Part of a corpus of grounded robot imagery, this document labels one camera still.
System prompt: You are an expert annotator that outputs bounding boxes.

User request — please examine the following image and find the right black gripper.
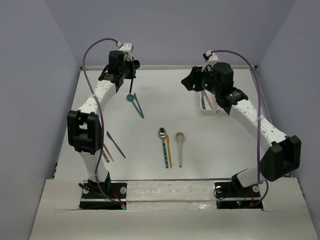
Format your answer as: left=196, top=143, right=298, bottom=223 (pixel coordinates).
left=181, top=64, right=222, bottom=95

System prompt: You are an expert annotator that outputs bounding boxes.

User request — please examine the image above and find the orange plastic knife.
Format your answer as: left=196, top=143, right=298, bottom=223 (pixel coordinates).
left=166, top=134, right=173, bottom=169

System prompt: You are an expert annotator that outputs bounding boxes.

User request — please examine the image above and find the copper spoon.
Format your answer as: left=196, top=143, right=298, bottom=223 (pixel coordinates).
left=103, top=144, right=114, bottom=162

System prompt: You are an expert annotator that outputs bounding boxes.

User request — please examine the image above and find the steel knife dark handle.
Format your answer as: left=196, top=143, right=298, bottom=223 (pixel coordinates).
left=102, top=150, right=110, bottom=163

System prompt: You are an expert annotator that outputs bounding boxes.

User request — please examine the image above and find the beige wooden spoon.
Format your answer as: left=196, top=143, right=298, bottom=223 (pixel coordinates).
left=175, top=132, right=185, bottom=168

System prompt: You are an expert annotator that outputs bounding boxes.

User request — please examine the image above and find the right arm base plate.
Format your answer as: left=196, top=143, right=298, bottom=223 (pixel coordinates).
left=213, top=181, right=263, bottom=210

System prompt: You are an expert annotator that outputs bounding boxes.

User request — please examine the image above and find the steel spoon green handle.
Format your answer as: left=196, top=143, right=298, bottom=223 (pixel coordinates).
left=158, top=127, right=169, bottom=169

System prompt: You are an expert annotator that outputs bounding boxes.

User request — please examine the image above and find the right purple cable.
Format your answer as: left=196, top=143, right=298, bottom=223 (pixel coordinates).
left=212, top=48, right=270, bottom=201

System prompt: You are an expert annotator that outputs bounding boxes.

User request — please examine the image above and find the steel knife green handle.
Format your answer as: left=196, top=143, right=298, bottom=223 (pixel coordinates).
left=200, top=92, right=206, bottom=110

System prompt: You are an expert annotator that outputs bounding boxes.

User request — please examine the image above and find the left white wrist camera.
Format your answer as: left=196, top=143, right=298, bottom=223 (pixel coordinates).
left=116, top=42, right=134, bottom=62

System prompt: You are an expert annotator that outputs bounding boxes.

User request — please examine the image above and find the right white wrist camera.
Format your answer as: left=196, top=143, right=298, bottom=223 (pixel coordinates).
left=203, top=50, right=219, bottom=67

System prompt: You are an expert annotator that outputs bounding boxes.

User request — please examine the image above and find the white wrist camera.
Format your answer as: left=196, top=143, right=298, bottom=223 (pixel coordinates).
left=116, top=42, right=134, bottom=62
left=203, top=50, right=219, bottom=67

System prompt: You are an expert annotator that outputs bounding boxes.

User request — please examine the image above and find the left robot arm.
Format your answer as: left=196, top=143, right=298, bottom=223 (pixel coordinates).
left=67, top=43, right=140, bottom=198

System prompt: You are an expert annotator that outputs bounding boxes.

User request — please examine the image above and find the teal plastic knife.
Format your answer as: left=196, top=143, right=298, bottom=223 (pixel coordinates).
left=133, top=93, right=145, bottom=119

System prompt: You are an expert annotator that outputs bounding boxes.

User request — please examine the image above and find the teal plastic spoon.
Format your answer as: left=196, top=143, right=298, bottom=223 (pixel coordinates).
left=126, top=94, right=136, bottom=109

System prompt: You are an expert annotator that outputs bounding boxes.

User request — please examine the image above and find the black spoon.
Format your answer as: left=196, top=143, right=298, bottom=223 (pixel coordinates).
left=129, top=59, right=141, bottom=94

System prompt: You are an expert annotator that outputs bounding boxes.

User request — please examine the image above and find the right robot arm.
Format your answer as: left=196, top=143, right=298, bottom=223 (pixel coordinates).
left=181, top=62, right=302, bottom=196

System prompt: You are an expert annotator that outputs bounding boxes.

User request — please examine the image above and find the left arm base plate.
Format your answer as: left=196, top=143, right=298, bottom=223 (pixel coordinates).
left=78, top=181, right=128, bottom=210

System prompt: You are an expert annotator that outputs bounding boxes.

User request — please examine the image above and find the blue plastic knife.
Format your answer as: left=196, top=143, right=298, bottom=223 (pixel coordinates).
left=106, top=131, right=126, bottom=158

